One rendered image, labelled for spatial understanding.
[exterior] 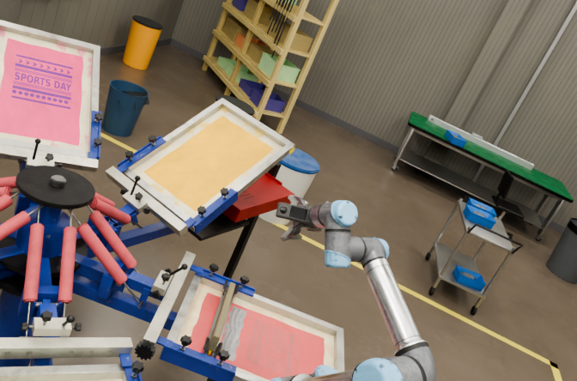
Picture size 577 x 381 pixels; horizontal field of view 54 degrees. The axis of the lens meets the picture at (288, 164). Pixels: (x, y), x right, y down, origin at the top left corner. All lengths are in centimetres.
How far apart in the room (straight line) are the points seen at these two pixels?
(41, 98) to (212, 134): 94
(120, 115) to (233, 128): 304
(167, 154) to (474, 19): 724
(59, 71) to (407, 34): 712
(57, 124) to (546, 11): 801
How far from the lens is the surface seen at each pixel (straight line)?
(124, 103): 623
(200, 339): 255
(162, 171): 318
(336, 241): 164
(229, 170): 315
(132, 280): 259
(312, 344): 282
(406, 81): 987
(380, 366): 150
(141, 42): 869
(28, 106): 334
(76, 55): 363
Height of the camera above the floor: 257
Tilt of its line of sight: 20 degrees down
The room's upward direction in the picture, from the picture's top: 24 degrees clockwise
